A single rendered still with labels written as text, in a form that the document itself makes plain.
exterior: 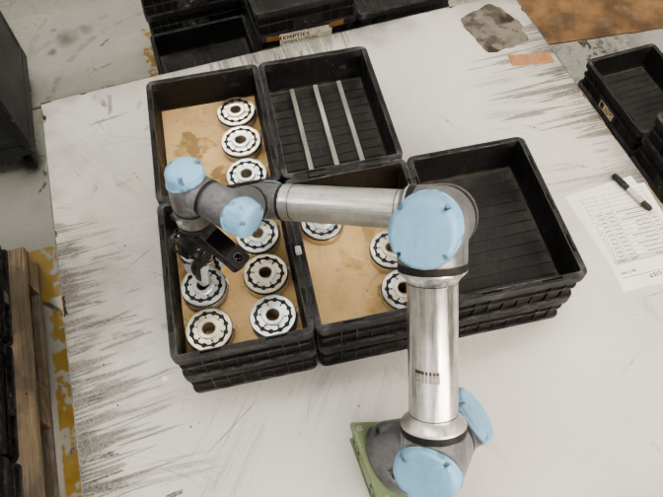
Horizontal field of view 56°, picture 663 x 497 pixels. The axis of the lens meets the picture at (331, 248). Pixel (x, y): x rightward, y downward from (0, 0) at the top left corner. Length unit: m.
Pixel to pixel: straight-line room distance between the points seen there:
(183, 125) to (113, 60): 1.57
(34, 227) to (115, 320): 1.22
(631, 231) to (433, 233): 0.95
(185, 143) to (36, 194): 1.28
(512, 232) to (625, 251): 0.35
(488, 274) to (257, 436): 0.65
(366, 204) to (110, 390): 0.78
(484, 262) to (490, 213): 0.14
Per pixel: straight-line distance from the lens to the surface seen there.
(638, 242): 1.83
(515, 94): 2.05
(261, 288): 1.43
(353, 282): 1.46
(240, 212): 1.15
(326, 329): 1.30
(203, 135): 1.75
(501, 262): 1.53
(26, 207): 2.89
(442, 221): 0.96
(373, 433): 1.33
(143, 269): 1.70
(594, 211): 1.84
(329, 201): 1.19
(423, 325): 1.04
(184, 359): 1.31
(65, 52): 3.45
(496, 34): 2.22
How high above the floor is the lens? 2.13
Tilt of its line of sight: 60 degrees down
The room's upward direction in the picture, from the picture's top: 2 degrees counter-clockwise
